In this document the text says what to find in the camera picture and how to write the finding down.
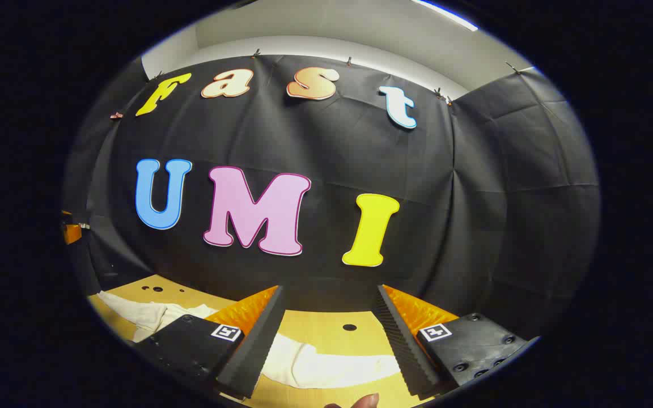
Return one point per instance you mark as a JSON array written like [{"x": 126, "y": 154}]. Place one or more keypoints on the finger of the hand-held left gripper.
[{"x": 71, "y": 232}]

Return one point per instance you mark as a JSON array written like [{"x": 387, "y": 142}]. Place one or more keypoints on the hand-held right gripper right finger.
[{"x": 400, "y": 345}]

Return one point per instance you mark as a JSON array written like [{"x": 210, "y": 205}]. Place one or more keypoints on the white sweatshirt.
[{"x": 326, "y": 365}]

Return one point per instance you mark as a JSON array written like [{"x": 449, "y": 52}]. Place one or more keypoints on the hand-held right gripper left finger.
[{"x": 258, "y": 345}]

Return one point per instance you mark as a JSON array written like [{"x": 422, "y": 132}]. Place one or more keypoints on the copper cloth clip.
[{"x": 115, "y": 115}]

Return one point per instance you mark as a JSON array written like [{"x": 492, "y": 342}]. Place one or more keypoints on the black backdrop cloth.
[{"x": 326, "y": 147}]

